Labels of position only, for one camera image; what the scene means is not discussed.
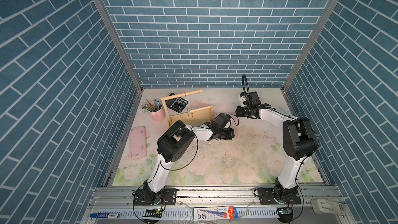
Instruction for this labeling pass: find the white plastic bracket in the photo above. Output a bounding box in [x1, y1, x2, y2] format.
[311, 199, 342, 215]

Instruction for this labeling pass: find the black calculator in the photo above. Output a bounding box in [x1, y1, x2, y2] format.
[165, 97, 189, 113]

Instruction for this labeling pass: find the pink pen holder cup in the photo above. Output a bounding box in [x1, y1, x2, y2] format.
[142, 98, 165, 122]

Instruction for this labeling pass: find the wooden jewelry display stand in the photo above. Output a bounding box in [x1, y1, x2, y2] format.
[161, 89, 214, 127]

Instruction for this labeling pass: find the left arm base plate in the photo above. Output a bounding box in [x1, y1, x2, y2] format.
[132, 188, 177, 206]

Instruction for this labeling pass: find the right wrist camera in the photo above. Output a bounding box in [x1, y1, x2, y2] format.
[239, 92, 247, 107]

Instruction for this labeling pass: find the aluminium front rail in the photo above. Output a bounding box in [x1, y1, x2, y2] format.
[83, 184, 354, 224]

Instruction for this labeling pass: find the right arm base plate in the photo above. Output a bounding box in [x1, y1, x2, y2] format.
[254, 187, 302, 205]

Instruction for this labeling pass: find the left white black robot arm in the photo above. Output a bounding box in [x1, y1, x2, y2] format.
[143, 113, 238, 203]

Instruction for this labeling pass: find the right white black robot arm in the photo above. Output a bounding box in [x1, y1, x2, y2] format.
[236, 91, 319, 204]

